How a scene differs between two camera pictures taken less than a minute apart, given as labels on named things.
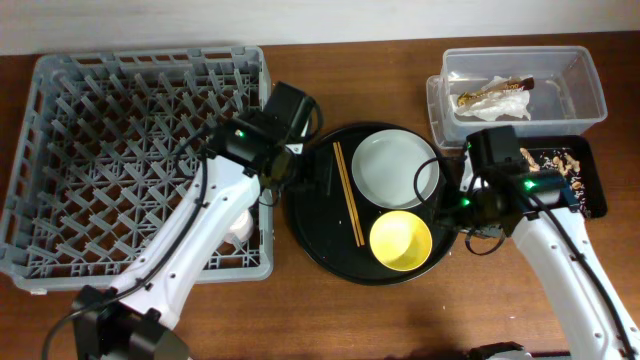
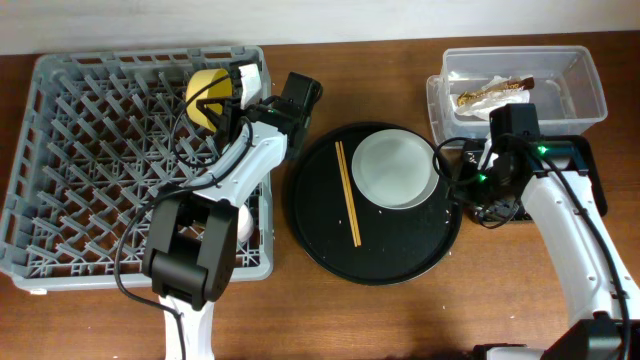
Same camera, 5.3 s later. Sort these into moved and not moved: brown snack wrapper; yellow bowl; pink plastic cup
Moved: yellow bowl
Not moved: pink plastic cup; brown snack wrapper
